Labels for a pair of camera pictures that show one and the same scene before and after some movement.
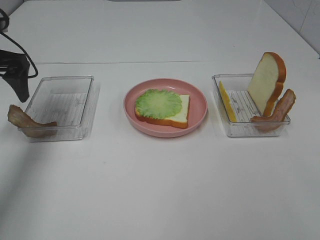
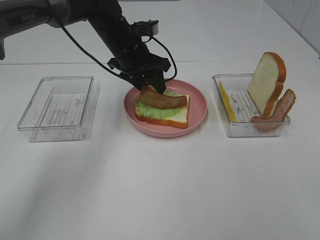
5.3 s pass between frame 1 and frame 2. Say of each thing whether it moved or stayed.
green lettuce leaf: stayed
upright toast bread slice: stayed
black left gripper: moved
